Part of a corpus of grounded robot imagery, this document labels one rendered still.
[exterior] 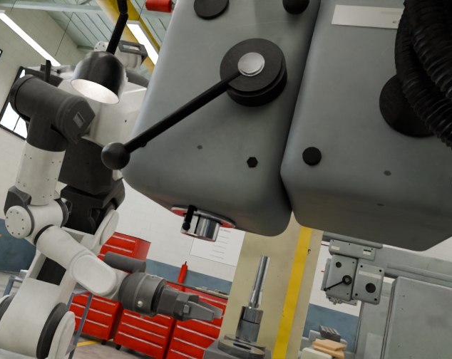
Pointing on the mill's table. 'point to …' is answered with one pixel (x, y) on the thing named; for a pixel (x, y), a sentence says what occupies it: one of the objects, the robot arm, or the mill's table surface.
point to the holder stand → (235, 349)
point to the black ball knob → (295, 6)
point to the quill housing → (221, 115)
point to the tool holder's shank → (259, 282)
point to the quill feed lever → (240, 87)
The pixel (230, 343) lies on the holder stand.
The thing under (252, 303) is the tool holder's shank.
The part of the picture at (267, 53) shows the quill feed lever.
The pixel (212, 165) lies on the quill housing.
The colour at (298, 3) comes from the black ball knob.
